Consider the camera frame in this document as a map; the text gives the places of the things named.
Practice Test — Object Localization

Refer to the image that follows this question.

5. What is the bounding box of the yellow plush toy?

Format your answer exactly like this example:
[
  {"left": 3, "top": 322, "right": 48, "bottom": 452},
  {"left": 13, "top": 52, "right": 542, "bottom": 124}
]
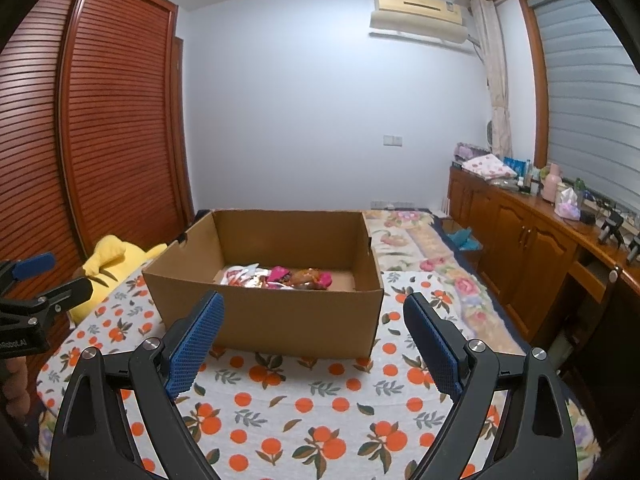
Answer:
[{"left": 67, "top": 235, "right": 169, "bottom": 327}]

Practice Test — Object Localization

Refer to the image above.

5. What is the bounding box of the orange and white snack packet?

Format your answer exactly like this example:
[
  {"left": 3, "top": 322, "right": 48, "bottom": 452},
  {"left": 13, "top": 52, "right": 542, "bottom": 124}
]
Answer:
[{"left": 222, "top": 264, "right": 262, "bottom": 287}]

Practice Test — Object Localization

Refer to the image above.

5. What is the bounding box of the small black tripod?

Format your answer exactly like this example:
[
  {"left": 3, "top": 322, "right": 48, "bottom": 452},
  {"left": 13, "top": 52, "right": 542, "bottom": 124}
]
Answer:
[{"left": 599, "top": 211, "right": 624, "bottom": 249}]

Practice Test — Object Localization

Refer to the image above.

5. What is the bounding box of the orange print bedsheet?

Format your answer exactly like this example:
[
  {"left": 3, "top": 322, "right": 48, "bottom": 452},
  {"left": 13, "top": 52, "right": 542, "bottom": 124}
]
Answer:
[{"left": 35, "top": 260, "right": 602, "bottom": 480}]

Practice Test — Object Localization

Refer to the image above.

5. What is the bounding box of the pink bottle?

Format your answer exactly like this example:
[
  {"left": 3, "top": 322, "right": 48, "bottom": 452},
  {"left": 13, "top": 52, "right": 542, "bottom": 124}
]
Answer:
[{"left": 542, "top": 162, "right": 562, "bottom": 204}]

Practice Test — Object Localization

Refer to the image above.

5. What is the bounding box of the folded floral cloth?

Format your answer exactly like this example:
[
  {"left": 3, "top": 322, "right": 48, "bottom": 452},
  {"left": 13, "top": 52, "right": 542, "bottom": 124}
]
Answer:
[{"left": 461, "top": 154, "right": 519, "bottom": 182}]

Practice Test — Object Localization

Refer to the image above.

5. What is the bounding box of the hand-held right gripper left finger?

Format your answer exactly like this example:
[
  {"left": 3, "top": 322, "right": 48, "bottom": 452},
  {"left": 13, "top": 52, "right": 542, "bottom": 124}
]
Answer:
[{"left": 50, "top": 291, "right": 226, "bottom": 480}]

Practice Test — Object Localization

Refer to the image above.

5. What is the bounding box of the purple tissue pack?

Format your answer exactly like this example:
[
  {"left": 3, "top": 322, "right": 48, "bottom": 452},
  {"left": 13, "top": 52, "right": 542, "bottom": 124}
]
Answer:
[{"left": 556, "top": 190, "right": 582, "bottom": 222}]

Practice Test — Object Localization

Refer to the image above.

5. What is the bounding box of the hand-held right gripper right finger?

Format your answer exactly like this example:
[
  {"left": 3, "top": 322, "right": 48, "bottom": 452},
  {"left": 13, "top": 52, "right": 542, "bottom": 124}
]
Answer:
[{"left": 403, "top": 291, "right": 576, "bottom": 480}]

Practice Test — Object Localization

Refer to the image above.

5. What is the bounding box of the wall air conditioner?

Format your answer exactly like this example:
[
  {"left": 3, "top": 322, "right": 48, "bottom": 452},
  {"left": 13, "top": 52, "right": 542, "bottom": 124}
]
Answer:
[{"left": 369, "top": 0, "right": 469, "bottom": 44}]

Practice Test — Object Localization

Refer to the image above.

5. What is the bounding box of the floral quilt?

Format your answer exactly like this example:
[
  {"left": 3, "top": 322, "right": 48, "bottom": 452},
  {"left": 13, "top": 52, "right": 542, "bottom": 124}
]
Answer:
[{"left": 362, "top": 207, "right": 532, "bottom": 357}]

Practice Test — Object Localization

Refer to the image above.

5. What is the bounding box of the beige curtain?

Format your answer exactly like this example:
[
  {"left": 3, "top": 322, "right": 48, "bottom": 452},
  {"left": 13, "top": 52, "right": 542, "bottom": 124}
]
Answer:
[{"left": 470, "top": 0, "right": 514, "bottom": 159}]

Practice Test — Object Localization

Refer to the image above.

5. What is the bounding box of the person's left hand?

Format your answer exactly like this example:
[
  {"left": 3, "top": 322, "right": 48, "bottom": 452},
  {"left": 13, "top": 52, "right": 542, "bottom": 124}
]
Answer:
[{"left": 0, "top": 357, "right": 32, "bottom": 419}]

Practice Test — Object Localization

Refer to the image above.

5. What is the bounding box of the wooden louvred wardrobe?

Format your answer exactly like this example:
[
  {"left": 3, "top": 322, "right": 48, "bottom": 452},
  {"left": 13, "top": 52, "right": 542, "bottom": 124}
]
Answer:
[{"left": 0, "top": 0, "right": 197, "bottom": 313}]

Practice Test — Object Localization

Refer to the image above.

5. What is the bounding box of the wooden sideboard cabinet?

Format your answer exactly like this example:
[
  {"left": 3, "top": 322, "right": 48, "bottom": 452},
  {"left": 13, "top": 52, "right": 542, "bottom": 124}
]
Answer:
[{"left": 442, "top": 165, "right": 640, "bottom": 362}]

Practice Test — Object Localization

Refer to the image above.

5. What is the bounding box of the brown cardboard box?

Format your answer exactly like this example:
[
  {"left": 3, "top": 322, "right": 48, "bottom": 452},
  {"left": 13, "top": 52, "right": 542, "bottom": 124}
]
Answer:
[{"left": 142, "top": 209, "right": 385, "bottom": 361}]

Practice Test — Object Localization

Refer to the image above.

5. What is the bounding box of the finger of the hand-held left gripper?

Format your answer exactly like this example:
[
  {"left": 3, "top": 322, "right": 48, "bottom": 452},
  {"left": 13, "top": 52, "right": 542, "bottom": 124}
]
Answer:
[
  {"left": 0, "top": 276, "right": 95, "bottom": 318},
  {"left": 0, "top": 252, "right": 57, "bottom": 292}
]

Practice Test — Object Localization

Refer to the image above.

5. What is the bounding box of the pink drumstick packet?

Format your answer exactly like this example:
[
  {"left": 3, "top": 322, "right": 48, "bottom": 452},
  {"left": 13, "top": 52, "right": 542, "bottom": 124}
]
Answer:
[{"left": 265, "top": 266, "right": 334, "bottom": 292}]

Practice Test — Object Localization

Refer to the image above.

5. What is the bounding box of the blue cloth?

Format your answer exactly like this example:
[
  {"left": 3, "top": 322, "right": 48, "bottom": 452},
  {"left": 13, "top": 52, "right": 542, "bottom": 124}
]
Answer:
[{"left": 444, "top": 227, "right": 484, "bottom": 252}]

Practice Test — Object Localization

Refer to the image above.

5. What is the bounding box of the grey window blind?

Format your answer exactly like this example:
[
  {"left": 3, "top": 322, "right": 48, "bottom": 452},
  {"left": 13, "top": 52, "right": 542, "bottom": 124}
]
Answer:
[{"left": 527, "top": 0, "right": 640, "bottom": 212}]

